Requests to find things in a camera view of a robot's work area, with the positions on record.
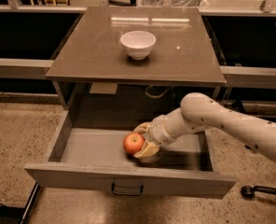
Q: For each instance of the grey open drawer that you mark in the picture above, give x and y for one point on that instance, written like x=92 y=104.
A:
x=81 y=156

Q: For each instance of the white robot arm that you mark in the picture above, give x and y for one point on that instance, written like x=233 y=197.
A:
x=198 y=112

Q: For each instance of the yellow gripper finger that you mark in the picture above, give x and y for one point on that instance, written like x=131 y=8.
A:
x=142 y=128
x=149 y=149

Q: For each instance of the white wire basket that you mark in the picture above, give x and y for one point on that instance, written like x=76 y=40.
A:
x=172 y=3

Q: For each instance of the white ceramic bowl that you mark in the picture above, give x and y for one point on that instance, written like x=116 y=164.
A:
x=138 y=44

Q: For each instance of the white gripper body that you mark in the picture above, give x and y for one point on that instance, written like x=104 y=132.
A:
x=156 y=130

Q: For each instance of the red apple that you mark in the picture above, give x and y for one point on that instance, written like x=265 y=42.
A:
x=133 y=143

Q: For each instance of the black drawer handle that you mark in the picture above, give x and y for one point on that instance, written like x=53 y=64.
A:
x=127 y=191

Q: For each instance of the grey cabinet counter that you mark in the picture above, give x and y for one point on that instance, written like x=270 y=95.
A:
x=163 y=46

